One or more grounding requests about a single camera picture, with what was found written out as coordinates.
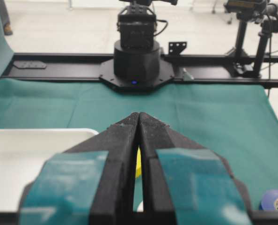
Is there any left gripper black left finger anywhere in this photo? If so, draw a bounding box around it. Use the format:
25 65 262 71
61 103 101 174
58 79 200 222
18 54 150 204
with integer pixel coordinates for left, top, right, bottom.
18 112 139 225

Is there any white plastic tray case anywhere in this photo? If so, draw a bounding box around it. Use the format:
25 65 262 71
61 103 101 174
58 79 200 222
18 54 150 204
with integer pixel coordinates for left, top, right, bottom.
0 128 98 212

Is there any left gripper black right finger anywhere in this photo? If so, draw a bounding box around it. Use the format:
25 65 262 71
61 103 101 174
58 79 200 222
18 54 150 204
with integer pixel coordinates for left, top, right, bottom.
139 112 251 225

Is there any black camera stand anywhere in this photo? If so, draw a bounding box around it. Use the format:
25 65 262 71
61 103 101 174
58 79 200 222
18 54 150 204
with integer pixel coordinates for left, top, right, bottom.
223 0 278 79

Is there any yellow tape roll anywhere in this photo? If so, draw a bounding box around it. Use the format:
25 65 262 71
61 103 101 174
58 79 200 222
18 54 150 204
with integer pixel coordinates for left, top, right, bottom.
135 148 142 178

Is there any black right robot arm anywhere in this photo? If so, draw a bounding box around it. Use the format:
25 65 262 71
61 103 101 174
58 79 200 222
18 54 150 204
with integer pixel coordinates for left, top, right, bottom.
99 0 175 91

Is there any blue tape roll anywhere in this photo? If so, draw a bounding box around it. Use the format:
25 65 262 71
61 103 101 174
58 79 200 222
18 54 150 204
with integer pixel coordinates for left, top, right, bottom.
259 189 278 211

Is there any green table cloth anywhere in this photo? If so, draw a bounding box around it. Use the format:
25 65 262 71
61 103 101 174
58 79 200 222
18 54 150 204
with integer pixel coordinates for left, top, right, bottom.
0 22 278 210

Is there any black mounting rail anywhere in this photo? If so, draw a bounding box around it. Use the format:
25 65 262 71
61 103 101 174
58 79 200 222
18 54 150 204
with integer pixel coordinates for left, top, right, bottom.
1 53 278 91

